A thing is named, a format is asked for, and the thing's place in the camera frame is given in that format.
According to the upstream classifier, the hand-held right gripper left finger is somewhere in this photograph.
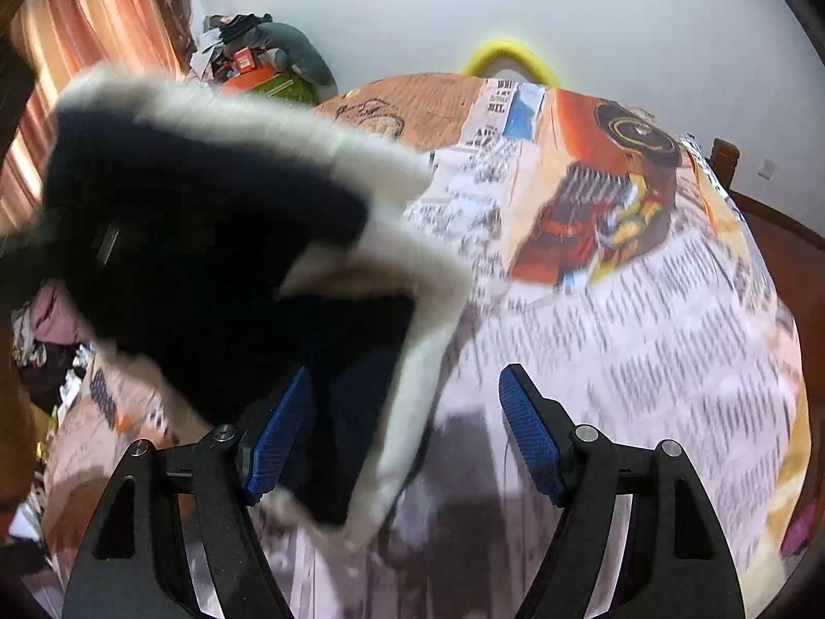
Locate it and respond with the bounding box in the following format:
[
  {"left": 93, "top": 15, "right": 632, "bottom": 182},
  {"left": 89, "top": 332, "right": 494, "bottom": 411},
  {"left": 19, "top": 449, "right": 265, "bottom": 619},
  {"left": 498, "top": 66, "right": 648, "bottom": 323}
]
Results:
[{"left": 61, "top": 364, "right": 317, "bottom": 619}]

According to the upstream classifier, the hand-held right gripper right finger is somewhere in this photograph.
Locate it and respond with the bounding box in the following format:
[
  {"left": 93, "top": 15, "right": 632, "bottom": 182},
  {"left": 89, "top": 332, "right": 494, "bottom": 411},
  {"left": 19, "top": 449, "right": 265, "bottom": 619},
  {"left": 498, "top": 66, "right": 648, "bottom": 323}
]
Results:
[{"left": 498, "top": 363, "right": 745, "bottom": 619}]

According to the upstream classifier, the black and white knit sweater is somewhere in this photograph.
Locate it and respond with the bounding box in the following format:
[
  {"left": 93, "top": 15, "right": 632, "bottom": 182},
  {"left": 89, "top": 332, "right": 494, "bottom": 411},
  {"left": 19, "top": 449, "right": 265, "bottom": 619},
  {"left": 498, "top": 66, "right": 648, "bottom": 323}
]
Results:
[{"left": 0, "top": 64, "right": 474, "bottom": 552}]

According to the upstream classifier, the pile of mixed clothes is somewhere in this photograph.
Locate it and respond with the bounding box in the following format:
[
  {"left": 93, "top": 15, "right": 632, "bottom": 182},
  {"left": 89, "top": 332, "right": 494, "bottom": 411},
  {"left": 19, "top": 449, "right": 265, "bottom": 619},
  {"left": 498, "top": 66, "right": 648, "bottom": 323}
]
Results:
[{"left": 9, "top": 284, "right": 94, "bottom": 420}]

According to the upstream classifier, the printed orange blanket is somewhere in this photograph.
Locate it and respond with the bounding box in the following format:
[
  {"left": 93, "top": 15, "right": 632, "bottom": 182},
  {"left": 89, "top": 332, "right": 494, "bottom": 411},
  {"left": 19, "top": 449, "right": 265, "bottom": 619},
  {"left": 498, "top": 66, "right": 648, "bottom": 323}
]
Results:
[{"left": 39, "top": 71, "right": 806, "bottom": 619}]

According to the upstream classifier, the pink item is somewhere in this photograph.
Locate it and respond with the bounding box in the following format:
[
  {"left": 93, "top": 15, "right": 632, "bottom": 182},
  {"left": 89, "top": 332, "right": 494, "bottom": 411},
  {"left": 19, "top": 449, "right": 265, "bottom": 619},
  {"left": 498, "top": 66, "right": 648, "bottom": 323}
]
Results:
[{"left": 780, "top": 503, "right": 816, "bottom": 559}]

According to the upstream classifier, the yellow hoop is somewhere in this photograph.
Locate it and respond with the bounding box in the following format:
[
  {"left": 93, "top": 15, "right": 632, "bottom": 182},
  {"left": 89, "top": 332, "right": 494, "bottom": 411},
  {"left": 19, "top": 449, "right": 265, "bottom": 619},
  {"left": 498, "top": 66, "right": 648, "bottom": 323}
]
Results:
[{"left": 460, "top": 39, "right": 560, "bottom": 88}]

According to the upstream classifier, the orange striped curtain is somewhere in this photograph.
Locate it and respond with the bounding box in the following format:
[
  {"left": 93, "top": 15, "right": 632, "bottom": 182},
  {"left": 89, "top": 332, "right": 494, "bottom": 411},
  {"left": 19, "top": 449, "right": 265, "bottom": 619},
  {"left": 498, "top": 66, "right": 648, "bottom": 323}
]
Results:
[{"left": 0, "top": 0, "right": 197, "bottom": 233}]

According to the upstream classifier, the wooden bed post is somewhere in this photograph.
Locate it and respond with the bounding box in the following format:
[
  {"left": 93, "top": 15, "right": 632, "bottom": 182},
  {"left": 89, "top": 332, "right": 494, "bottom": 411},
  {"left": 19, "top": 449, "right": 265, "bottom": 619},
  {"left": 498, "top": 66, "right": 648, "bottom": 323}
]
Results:
[{"left": 709, "top": 137, "right": 742, "bottom": 191}]

